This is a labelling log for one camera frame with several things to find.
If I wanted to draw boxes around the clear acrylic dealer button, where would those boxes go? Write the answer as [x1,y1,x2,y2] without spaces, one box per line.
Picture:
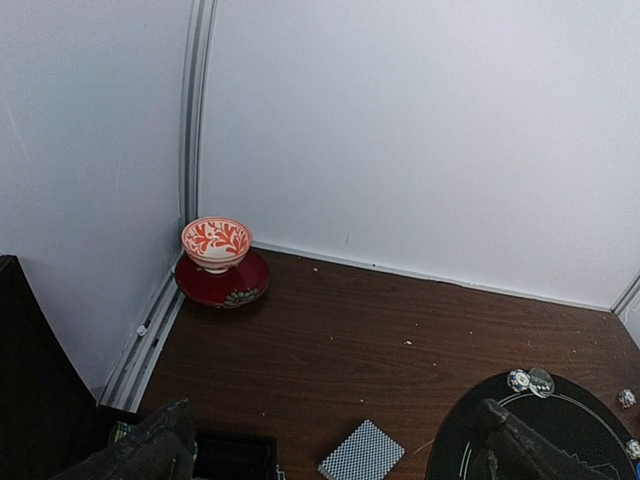
[528,368,555,398]

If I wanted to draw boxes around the red patterned bowl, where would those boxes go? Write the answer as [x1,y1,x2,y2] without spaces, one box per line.
[181,216,253,274]

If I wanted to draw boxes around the blue white chip top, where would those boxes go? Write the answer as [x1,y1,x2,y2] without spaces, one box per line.
[506,369,530,392]

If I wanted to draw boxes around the right aluminium frame post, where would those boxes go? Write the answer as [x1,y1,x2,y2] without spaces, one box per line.
[611,272,640,315]

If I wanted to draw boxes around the black white chip stack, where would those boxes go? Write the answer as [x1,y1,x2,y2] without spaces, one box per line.
[617,388,637,409]

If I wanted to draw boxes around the black poker chip case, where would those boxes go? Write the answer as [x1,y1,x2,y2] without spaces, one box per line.
[191,430,280,480]

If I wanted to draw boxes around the round black poker mat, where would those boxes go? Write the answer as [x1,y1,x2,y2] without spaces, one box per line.
[425,373,639,480]

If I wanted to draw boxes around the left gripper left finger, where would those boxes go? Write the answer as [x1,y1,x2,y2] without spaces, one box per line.
[56,399,197,479]

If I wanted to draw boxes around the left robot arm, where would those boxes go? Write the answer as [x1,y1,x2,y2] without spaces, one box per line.
[1,255,622,479]

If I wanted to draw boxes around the left aluminium frame post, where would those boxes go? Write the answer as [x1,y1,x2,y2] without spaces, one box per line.
[97,1,218,413]

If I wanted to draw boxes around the blue playing card deck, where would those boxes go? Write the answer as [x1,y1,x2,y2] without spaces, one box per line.
[318,420,405,480]

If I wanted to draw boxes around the aluminium frame post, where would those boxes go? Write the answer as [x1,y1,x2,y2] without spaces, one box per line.
[97,1,218,413]
[611,272,640,315]

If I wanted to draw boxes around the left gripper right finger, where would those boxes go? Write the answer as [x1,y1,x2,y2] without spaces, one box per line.
[472,399,605,480]

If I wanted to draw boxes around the blue white chip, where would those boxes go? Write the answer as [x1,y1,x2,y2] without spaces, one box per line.
[506,369,530,392]
[625,439,640,461]

